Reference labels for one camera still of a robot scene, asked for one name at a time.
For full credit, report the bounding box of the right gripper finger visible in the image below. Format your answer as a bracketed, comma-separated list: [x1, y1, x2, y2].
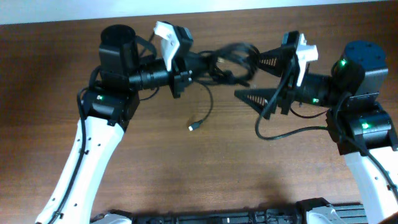
[258, 47, 295, 78]
[234, 88, 278, 120]

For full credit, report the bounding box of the thin black usb cable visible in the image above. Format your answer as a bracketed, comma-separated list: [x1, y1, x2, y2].
[188, 55, 234, 132]

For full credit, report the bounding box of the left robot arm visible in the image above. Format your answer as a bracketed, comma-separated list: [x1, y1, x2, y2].
[36, 21, 208, 223]

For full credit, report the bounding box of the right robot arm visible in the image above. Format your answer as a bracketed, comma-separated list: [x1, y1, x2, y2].
[234, 40, 397, 223]

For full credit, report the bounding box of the left camera black cable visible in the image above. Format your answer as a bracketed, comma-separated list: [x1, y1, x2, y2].
[46, 30, 156, 224]

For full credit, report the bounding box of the camera black cable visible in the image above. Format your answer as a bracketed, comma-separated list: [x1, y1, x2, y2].
[254, 55, 398, 203]
[46, 30, 156, 224]

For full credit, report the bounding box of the right camera black cable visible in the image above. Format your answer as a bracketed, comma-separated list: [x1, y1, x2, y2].
[254, 55, 398, 203]

